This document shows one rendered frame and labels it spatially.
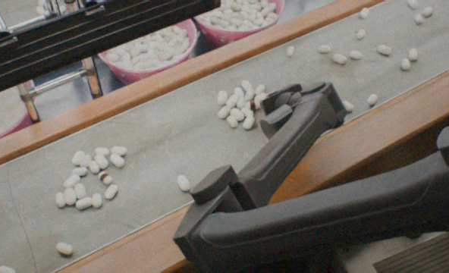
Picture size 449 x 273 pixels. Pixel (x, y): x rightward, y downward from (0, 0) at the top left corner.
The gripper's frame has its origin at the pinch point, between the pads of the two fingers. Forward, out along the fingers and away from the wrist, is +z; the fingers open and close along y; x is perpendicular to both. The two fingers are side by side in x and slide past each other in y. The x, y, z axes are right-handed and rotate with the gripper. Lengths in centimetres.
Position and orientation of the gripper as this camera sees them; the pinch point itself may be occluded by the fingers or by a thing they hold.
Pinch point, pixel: (266, 105)
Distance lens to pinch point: 119.1
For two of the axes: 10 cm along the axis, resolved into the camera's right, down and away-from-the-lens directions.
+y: -8.5, 4.1, -3.3
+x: 3.5, 9.1, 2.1
